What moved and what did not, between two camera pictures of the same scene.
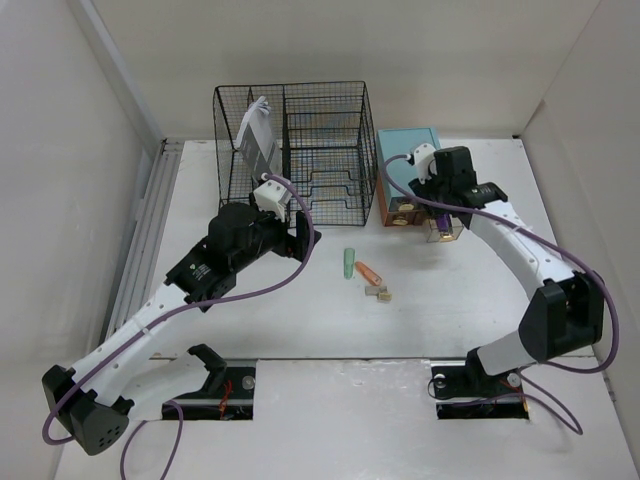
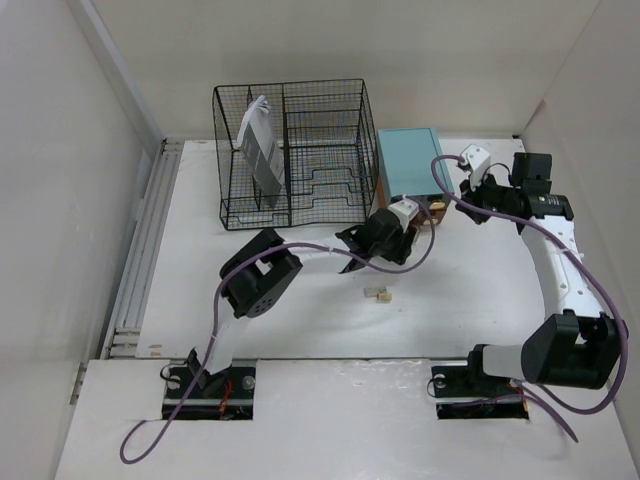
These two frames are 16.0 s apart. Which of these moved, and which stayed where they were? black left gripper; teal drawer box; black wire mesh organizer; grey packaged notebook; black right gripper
Moved: black left gripper; black right gripper
Stayed: black wire mesh organizer; teal drawer box; grey packaged notebook
